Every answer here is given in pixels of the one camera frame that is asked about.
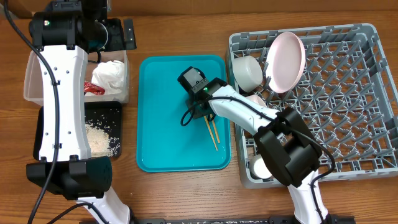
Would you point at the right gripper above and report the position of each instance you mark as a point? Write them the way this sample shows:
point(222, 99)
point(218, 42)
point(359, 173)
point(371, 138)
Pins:
point(197, 115)

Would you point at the wooden chopstick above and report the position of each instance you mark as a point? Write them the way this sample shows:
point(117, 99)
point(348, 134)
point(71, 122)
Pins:
point(210, 132)
point(215, 129)

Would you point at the grey bowl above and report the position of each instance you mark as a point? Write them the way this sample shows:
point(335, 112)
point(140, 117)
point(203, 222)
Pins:
point(247, 73)

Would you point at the small pink bowl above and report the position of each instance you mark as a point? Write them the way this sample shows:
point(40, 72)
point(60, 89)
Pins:
point(257, 99)

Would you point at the white napkin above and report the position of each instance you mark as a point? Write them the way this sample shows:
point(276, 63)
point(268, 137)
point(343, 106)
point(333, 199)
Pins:
point(110, 76)

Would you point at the white cup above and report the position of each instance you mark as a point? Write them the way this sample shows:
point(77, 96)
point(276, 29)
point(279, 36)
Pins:
point(258, 168)

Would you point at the large white plate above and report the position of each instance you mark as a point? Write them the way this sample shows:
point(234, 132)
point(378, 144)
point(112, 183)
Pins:
point(285, 62)

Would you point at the leftover rice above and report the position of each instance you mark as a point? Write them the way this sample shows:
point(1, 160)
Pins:
point(101, 140)

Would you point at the red snack wrapper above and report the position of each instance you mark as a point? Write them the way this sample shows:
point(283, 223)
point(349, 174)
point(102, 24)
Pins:
point(92, 88)

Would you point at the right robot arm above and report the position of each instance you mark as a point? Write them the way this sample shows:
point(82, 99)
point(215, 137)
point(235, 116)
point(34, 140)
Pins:
point(287, 147)

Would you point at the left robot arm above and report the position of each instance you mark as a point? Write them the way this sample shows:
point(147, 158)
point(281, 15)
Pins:
point(63, 35)

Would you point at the grey dishwasher rack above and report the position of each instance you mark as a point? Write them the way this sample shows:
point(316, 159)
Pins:
point(348, 99)

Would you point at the clear plastic waste bin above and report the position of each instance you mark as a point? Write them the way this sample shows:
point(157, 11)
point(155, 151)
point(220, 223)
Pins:
point(33, 86)

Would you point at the teal serving tray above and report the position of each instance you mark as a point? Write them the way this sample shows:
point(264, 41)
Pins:
point(163, 145)

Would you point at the black plastic tray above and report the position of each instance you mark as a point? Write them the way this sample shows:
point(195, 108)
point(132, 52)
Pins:
point(107, 115)

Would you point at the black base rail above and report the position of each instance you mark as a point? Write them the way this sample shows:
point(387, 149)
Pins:
point(271, 220)

